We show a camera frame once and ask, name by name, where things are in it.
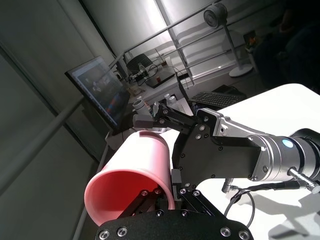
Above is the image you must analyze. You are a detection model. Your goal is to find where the white desk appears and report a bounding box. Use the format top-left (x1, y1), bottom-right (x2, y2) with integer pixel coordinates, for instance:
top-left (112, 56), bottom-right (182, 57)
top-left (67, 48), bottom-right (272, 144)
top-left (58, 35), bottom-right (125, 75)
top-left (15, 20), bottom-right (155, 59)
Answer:
top-left (122, 47), bottom-right (256, 107)

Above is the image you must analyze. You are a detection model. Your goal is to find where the thick grey rail pipe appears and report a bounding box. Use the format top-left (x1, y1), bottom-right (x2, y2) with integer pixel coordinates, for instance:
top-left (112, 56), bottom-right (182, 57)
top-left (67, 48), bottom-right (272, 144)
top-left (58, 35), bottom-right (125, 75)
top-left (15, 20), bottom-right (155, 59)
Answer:
top-left (0, 96), bottom-right (85, 194)

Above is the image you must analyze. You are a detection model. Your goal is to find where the right arm cable with plug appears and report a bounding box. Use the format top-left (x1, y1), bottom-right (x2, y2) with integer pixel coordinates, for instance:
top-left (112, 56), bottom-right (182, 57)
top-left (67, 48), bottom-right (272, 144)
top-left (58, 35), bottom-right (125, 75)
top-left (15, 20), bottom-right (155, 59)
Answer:
top-left (221, 168), bottom-right (320, 226)

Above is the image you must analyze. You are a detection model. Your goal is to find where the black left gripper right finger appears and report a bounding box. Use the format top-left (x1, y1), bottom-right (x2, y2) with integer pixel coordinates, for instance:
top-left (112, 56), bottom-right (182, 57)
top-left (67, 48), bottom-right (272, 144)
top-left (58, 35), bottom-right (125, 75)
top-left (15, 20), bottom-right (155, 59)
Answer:
top-left (170, 169), bottom-right (226, 224)

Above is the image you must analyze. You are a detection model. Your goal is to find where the black office chair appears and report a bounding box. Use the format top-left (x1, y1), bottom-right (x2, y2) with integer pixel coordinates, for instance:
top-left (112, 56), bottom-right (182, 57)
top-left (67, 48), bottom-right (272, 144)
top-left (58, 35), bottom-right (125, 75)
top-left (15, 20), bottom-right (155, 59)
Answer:
top-left (125, 53), bottom-right (151, 74)

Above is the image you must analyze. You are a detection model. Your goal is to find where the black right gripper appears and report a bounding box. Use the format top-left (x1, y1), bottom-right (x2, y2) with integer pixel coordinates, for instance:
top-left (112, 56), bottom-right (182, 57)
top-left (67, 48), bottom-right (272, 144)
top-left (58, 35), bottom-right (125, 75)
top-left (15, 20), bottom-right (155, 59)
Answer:
top-left (132, 102), bottom-right (264, 191)

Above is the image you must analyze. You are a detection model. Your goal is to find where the black keyboard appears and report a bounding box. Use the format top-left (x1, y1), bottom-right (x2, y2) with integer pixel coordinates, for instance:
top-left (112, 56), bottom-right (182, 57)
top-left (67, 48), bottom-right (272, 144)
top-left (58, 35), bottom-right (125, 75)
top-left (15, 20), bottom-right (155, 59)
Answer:
top-left (188, 91), bottom-right (248, 109)

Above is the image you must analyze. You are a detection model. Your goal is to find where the white metal railing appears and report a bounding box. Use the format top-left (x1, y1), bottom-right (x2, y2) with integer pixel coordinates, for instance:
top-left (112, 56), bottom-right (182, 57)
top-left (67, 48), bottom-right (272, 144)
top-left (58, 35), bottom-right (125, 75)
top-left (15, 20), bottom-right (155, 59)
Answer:
top-left (109, 0), bottom-right (276, 86)

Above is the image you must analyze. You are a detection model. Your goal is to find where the pink plastic cup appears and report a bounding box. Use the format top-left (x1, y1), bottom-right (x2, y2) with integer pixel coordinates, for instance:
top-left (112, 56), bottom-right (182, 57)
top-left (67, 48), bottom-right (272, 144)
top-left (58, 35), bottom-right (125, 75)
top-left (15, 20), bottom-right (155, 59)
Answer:
top-left (84, 129), bottom-right (176, 226)

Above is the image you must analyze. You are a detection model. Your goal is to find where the white pedestal fan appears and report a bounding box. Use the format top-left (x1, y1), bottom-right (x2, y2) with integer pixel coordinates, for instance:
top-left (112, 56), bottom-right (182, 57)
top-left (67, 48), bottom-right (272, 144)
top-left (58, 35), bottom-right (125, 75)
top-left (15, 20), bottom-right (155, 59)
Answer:
top-left (202, 2), bottom-right (252, 79)

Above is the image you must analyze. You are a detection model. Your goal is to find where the grey cylindrical container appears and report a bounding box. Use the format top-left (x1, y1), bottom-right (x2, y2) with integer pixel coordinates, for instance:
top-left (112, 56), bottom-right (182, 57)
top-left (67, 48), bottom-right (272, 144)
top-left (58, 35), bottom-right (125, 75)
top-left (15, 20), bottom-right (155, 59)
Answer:
top-left (131, 98), bottom-right (151, 119)

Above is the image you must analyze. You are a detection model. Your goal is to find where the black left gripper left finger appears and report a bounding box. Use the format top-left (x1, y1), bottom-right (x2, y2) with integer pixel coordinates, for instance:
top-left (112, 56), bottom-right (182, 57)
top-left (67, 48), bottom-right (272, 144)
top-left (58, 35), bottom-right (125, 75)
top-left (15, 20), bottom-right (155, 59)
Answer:
top-left (121, 188), bottom-right (164, 221)

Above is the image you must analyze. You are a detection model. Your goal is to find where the black computer monitor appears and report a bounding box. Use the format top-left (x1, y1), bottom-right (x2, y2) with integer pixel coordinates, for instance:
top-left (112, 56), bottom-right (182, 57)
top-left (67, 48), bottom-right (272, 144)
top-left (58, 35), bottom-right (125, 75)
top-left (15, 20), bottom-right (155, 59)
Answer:
top-left (64, 55), bottom-right (131, 133)

